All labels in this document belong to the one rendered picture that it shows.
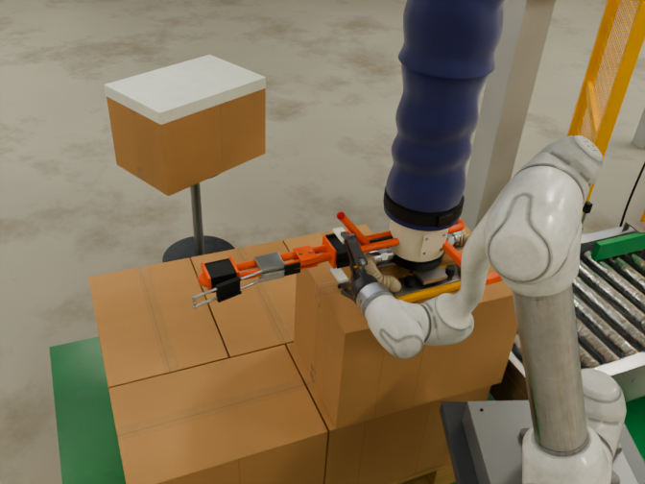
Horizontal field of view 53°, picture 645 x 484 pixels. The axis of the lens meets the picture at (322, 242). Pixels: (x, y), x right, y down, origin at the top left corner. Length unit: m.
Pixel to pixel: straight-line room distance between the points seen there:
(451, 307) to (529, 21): 1.77
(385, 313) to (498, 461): 0.46
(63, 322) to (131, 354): 1.06
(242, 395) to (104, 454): 0.79
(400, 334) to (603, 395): 0.45
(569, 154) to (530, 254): 0.23
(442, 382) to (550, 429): 0.82
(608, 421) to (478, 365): 0.68
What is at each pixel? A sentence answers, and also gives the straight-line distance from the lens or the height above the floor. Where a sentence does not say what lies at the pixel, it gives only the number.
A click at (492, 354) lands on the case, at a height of 0.70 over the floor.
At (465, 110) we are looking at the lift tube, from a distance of 1.65.
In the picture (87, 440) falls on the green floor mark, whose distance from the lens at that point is 2.79.
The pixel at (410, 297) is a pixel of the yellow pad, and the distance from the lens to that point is 1.85.
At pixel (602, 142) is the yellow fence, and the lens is 2.88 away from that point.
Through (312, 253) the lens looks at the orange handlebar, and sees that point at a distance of 1.76.
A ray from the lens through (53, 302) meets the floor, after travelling 3.44.
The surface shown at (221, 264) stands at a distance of 1.71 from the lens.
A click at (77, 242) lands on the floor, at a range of 3.83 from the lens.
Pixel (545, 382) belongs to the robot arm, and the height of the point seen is 1.28.
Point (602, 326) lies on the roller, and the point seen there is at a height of 0.54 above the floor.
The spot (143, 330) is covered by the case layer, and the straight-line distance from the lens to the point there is 2.37.
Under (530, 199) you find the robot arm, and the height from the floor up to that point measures 1.63.
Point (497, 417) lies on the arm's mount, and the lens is 1.78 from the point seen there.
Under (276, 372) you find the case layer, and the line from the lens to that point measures 2.19.
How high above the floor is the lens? 2.14
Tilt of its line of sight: 35 degrees down
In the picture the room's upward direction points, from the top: 4 degrees clockwise
